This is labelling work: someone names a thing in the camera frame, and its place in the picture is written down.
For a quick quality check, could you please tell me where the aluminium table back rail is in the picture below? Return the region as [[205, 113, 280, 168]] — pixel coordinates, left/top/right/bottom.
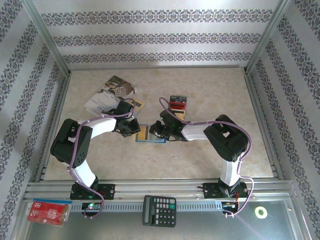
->
[[66, 64, 248, 71]]

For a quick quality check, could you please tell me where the aluminium mounting rail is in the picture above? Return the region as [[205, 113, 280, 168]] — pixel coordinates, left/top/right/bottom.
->
[[23, 179, 296, 201]]

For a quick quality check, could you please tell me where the green tape roll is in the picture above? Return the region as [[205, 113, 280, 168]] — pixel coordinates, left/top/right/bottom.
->
[[254, 206, 268, 219]]

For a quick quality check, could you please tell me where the red packet in plastic bag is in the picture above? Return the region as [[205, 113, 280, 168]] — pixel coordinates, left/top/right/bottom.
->
[[26, 198, 73, 228]]

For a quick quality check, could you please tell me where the blue card holder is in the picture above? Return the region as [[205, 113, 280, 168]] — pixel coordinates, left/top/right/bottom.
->
[[135, 124, 167, 144]]

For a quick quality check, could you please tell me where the aluminium frame corner post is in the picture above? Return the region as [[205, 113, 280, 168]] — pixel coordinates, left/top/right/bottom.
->
[[245, 0, 295, 74], [21, 0, 72, 76]]

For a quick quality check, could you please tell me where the black desk calculator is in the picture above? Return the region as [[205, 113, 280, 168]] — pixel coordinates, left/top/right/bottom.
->
[[142, 194, 178, 228]]

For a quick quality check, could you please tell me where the aluminium table side rail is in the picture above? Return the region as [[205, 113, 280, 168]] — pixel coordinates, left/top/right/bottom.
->
[[242, 71, 286, 181], [34, 73, 73, 183]]

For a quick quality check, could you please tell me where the grey slotted cable duct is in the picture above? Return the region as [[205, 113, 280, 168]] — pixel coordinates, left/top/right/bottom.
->
[[69, 201, 224, 213]]

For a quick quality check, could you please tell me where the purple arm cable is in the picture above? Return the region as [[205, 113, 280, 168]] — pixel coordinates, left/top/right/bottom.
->
[[67, 98, 137, 220], [159, 97, 255, 218]]

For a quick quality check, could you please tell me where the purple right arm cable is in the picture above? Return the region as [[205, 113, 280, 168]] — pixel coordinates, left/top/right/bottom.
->
[[159, 97, 255, 218]]

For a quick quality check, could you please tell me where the paperback book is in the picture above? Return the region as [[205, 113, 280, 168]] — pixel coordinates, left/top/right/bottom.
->
[[83, 75, 138, 120]]

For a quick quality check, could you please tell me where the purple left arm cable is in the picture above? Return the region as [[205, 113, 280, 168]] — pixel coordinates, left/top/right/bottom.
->
[[67, 98, 137, 220]]

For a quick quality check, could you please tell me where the grey metal shelf panel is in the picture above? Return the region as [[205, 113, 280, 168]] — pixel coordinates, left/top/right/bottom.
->
[[23, 199, 301, 240]]

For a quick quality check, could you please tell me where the gold pocket calculator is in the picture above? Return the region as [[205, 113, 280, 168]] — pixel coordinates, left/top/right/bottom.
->
[[129, 98, 146, 118]]

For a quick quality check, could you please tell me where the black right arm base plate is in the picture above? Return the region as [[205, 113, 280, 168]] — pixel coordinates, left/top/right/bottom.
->
[[202, 182, 250, 200]]

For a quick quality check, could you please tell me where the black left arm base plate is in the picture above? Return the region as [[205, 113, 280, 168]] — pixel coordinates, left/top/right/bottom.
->
[[70, 183, 116, 201]]

